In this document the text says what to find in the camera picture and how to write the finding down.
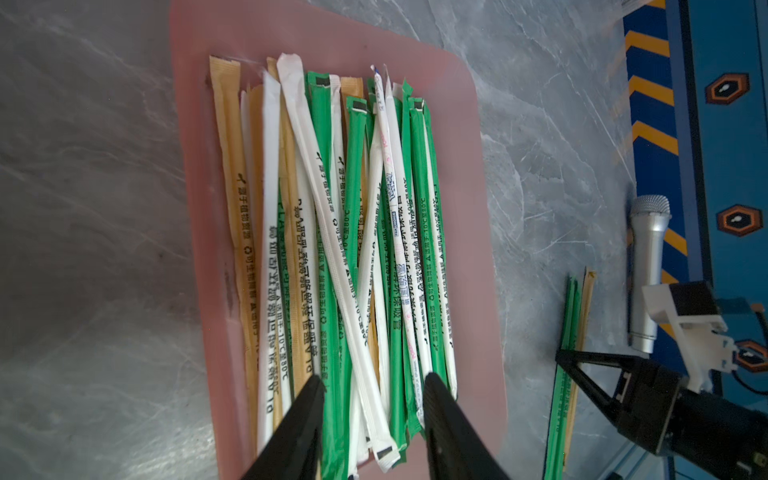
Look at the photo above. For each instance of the tan paper wrapped straw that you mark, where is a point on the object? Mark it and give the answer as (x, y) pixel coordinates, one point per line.
(225, 77)

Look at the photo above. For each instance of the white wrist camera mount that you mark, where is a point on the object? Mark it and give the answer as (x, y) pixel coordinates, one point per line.
(690, 310)

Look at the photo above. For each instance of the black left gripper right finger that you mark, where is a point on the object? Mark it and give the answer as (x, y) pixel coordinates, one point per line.
(454, 450)

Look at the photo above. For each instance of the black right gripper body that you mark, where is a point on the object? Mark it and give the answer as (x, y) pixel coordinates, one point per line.
(656, 412)

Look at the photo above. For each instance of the silver grey microphone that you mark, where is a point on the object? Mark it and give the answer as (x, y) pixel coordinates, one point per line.
(649, 219)

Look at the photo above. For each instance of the green straw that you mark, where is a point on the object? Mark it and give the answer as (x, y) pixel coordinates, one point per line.
(419, 149)
(562, 387)

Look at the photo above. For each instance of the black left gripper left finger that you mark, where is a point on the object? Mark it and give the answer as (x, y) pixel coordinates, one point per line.
(294, 450)

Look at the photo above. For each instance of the white printed straw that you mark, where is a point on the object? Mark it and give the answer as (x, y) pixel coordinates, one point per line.
(383, 446)

